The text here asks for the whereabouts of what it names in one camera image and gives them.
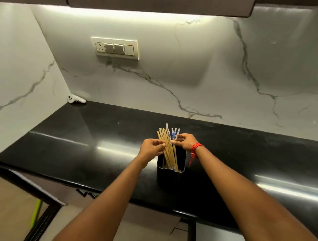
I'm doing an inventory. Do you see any person's left hand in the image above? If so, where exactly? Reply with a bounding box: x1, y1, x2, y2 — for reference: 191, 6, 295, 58
137, 139, 166, 167

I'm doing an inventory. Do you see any person's right hand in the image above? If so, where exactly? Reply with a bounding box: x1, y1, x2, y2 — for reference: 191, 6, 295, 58
170, 133, 200, 152

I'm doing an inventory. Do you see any bundle of wooden chopsticks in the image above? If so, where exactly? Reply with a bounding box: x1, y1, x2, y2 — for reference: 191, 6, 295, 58
157, 128, 179, 172

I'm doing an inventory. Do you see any person's right forearm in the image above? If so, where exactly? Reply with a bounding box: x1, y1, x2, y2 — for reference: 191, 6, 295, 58
195, 146, 318, 241

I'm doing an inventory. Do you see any person's left forearm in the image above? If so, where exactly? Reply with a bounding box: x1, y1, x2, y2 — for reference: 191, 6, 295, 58
52, 156, 149, 241

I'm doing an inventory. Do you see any red thread wristband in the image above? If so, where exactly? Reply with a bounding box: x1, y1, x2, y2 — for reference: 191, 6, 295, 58
188, 143, 206, 167

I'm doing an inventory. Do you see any black square utensil holder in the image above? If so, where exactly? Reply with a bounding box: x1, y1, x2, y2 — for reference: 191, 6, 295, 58
156, 145, 187, 192

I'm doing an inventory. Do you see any black counter support leg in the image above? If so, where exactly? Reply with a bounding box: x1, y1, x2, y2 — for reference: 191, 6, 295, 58
187, 219, 197, 241

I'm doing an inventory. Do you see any white handheld controller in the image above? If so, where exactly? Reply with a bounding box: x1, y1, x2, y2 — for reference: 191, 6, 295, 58
67, 94, 87, 104

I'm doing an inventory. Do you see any green stick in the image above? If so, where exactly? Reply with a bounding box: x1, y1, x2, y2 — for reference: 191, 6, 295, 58
29, 199, 43, 229

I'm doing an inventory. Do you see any white wall switch panel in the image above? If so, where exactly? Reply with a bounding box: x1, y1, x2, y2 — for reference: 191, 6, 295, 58
90, 36, 140, 60

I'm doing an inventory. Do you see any black metal frame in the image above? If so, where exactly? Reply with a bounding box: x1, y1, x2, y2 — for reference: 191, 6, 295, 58
0, 166, 66, 241

